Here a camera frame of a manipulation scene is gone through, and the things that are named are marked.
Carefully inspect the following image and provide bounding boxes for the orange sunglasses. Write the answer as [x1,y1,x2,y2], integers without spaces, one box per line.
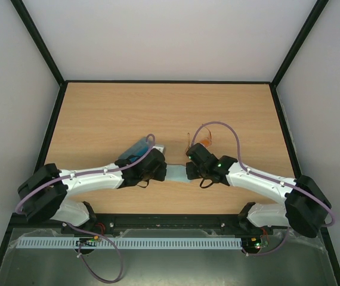
[184,125,212,153]

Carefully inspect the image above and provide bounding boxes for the green glasses case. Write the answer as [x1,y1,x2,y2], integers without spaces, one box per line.
[118,137,152,160]

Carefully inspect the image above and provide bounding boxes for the blue transparent glasses case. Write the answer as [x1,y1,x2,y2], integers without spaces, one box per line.
[127,147,149,163]

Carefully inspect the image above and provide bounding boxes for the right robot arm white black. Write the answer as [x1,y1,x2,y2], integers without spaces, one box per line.
[186,143,332,238]

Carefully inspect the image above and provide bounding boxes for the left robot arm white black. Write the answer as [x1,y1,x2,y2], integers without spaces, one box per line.
[16,146,167,226]

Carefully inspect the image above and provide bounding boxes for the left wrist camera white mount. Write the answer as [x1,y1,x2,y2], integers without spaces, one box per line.
[153,144,166,154]

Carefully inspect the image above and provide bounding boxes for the black metal frame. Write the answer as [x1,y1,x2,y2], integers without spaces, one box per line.
[0,0,340,286]

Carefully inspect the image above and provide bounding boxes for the light blue slotted cable duct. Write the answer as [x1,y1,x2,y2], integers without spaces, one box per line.
[16,237,242,250]

